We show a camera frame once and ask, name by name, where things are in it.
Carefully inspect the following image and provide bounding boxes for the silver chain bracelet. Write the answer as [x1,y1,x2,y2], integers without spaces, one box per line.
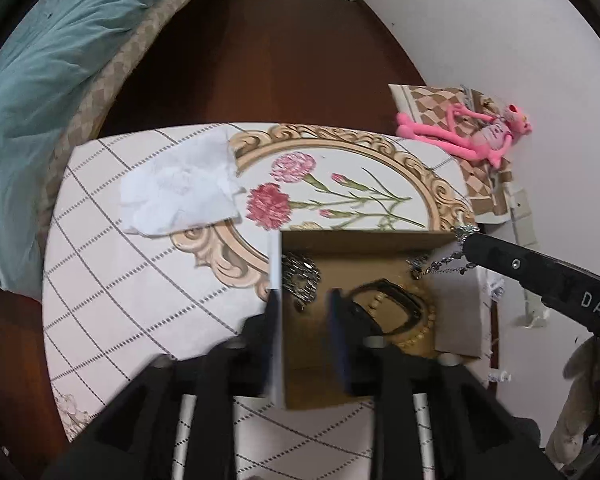
[280,252,323,313]

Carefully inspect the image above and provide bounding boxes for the white cardboard box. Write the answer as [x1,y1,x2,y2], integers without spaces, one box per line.
[268,226,482,411]

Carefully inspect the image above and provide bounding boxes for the wooden bead bracelet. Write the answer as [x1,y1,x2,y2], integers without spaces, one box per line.
[369,278,439,356]

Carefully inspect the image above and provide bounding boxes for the silver pendant necklace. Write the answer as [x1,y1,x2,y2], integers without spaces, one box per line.
[406,223,481,281]

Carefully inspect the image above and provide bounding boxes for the black smart band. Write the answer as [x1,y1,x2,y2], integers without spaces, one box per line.
[346,278,426,336]

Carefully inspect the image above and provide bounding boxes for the white crumpled tissue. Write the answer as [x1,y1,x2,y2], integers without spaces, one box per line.
[120,131,244,237]

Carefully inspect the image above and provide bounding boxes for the pink panther plush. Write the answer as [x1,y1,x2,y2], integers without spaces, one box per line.
[395,103,536,168]

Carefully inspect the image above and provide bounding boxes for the teal blanket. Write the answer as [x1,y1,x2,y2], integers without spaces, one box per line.
[0,0,161,299]

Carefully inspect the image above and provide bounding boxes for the white wall socket strip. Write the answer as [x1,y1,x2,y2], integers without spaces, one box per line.
[509,186,550,330]

